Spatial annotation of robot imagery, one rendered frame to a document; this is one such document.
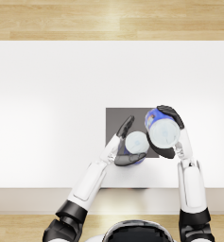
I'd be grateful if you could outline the dark grey square mat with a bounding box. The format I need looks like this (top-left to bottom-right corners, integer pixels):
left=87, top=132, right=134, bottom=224
left=105, top=107, right=161, bottom=159

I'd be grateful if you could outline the dark round robot body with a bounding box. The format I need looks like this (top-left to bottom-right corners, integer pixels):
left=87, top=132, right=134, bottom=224
left=84, top=219, right=178, bottom=242

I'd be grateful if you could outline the blue can with white lid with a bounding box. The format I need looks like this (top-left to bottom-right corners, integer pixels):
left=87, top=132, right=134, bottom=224
left=123, top=130, right=150, bottom=165
left=144, top=108, right=181, bottom=148

